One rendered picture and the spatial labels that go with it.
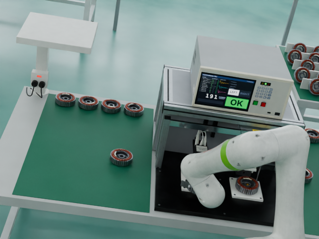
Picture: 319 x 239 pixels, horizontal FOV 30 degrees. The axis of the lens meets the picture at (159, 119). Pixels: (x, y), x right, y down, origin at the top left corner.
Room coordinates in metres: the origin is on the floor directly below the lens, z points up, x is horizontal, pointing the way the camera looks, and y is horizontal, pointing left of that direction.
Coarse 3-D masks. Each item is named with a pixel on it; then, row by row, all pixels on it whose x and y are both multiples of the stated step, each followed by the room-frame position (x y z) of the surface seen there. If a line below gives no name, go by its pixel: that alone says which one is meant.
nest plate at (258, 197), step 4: (232, 180) 2.40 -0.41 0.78; (232, 184) 2.37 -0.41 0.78; (232, 188) 2.34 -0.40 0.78; (236, 188) 2.34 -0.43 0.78; (260, 188) 2.38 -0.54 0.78; (232, 192) 2.31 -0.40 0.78; (236, 192) 2.31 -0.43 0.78; (240, 192) 2.32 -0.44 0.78; (260, 192) 2.35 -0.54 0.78; (232, 196) 2.28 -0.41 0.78; (236, 196) 2.28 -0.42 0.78; (240, 196) 2.28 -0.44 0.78; (244, 196) 2.29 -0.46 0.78; (248, 196) 2.30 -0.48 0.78; (252, 196) 2.30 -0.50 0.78; (256, 196) 2.31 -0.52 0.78; (260, 196) 2.31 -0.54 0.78; (252, 200) 2.29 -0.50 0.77; (256, 200) 2.29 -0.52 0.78; (260, 200) 2.29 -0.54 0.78
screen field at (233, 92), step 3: (231, 90) 2.47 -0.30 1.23; (234, 90) 2.47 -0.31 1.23; (237, 90) 2.48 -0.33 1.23; (228, 93) 2.47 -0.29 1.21; (231, 93) 2.47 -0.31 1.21; (234, 93) 2.47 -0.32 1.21; (237, 93) 2.48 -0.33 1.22; (240, 93) 2.48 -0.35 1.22; (243, 93) 2.48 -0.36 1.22; (246, 93) 2.48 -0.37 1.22; (249, 93) 2.48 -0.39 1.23; (243, 96) 2.48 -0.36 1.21; (246, 96) 2.48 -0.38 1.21; (249, 96) 2.48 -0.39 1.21
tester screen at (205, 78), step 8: (208, 80) 2.46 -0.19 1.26; (216, 80) 2.47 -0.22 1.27; (224, 80) 2.47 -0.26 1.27; (232, 80) 2.47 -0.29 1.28; (240, 80) 2.48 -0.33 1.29; (200, 88) 2.46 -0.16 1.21; (208, 88) 2.46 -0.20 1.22; (216, 88) 2.47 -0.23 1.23; (224, 88) 2.47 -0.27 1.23; (232, 88) 2.47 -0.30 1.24; (240, 88) 2.48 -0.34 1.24; (248, 88) 2.48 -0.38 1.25; (200, 96) 2.46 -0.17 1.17; (224, 96) 2.47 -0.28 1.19; (232, 96) 2.47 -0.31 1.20; (240, 96) 2.48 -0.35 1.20; (216, 104) 2.47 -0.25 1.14; (224, 104) 2.47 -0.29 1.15
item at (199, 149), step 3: (192, 141) 2.52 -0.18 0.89; (198, 144) 2.49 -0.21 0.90; (195, 147) 2.42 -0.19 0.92; (198, 147) 2.42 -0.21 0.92; (201, 147) 2.42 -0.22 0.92; (204, 147) 2.43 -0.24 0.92; (207, 147) 2.44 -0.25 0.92; (195, 150) 2.39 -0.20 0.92; (198, 150) 2.39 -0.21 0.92; (201, 150) 2.40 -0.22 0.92; (204, 150) 2.40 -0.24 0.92
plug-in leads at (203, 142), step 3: (198, 132) 2.49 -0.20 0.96; (198, 135) 2.49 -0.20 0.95; (195, 138) 2.51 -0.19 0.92; (198, 138) 2.49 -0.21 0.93; (204, 138) 2.49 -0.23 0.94; (195, 141) 2.46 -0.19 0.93; (198, 141) 2.49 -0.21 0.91; (201, 141) 2.46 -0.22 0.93; (204, 141) 2.49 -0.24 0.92; (195, 144) 2.46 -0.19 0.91; (201, 144) 2.46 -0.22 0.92; (204, 144) 2.46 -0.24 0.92
